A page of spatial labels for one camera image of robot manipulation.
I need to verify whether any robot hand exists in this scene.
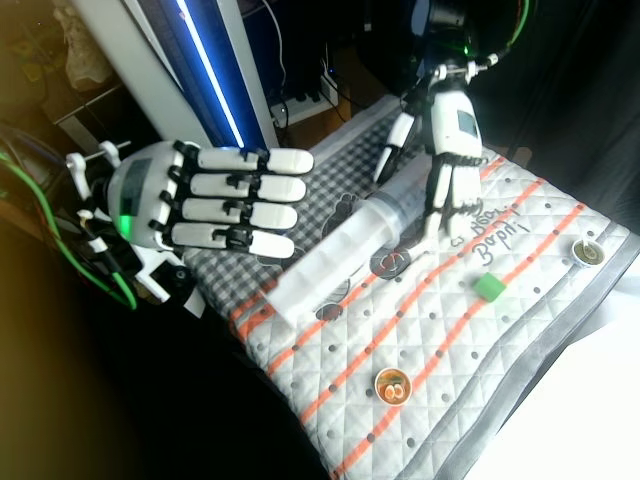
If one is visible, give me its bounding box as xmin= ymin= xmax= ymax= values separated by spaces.
xmin=373 ymin=88 xmax=490 ymax=252
xmin=106 ymin=139 xmax=316 ymax=261

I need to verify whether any large translucent syringe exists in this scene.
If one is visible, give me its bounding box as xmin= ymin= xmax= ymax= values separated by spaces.
xmin=262 ymin=167 xmax=437 ymax=324

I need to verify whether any white column with blue light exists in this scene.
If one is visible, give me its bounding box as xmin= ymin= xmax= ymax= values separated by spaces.
xmin=69 ymin=0 xmax=281 ymax=152

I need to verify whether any white power strip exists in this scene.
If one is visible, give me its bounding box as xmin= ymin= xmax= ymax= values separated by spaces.
xmin=268 ymin=85 xmax=339 ymax=126

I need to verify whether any beige lumpy object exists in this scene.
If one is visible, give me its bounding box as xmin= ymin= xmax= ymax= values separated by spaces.
xmin=51 ymin=4 xmax=117 ymax=92

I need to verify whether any green toy block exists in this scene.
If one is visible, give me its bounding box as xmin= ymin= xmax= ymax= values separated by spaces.
xmin=472 ymin=272 xmax=508 ymax=304

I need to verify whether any small cup with green food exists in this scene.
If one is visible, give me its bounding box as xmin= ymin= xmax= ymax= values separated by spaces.
xmin=571 ymin=238 xmax=607 ymax=268

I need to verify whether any grey quilt with orange stripes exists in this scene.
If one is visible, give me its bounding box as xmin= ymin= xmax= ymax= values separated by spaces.
xmin=182 ymin=94 xmax=634 ymax=480

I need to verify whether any green cable of arm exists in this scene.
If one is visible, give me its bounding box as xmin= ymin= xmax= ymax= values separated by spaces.
xmin=487 ymin=0 xmax=532 ymax=64
xmin=0 ymin=149 xmax=139 ymax=312

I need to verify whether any thin white cable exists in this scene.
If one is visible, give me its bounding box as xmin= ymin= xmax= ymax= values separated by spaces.
xmin=259 ymin=0 xmax=290 ymax=101

